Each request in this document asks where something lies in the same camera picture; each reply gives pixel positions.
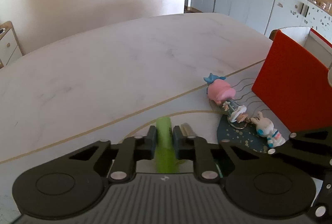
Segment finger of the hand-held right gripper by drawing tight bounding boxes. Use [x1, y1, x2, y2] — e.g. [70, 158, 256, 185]
[309, 177, 332, 223]
[268, 128, 332, 175]

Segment light blue desk mat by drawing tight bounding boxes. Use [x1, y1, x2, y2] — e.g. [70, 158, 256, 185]
[0, 59, 295, 224]

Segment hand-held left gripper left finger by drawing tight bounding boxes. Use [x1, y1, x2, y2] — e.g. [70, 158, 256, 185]
[69, 125, 157, 180]

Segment red storage box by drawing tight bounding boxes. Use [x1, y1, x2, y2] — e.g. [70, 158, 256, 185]
[251, 27, 332, 133]

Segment small doll keychain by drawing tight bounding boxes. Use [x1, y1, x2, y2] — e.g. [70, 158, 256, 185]
[220, 99, 251, 130]

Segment white wooden side cabinet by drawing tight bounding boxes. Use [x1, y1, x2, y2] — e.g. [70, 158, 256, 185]
[0, 21, 25, 69]

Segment green glue stick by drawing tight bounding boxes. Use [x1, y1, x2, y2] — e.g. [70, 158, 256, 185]
[155, 117, 179, 174]

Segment white rabbit figurine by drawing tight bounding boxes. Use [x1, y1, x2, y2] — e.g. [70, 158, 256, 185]
[250, 111, 286, 149]

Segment pink toy figure blue bow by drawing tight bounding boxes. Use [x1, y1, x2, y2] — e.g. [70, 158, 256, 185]
[204, 73, 236, 105]

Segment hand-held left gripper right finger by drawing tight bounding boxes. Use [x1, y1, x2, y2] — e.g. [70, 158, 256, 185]
[173, 126, 286, 180]

